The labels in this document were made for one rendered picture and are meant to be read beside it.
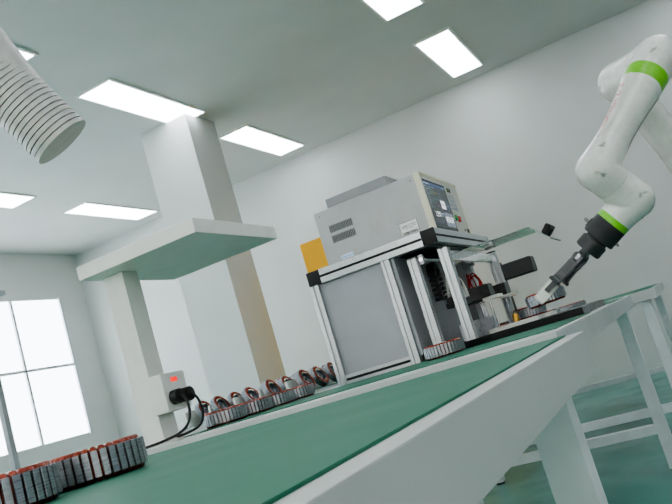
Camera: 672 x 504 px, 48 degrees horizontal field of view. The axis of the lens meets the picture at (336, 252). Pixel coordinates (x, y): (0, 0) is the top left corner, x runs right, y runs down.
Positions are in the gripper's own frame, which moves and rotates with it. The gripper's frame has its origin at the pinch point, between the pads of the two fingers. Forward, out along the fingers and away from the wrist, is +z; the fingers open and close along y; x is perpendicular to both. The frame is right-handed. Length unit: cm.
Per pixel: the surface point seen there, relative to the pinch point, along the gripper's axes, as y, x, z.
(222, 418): 60, -31, 67
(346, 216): -9, -65, 25
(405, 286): 0.3, -32.5, 25.8
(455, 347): 23.1, -5.9, 22.9
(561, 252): -550, -72, 29
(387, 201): -9, -57, 12
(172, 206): -314, -316, 194
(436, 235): 3.6, -34.4, 7.4
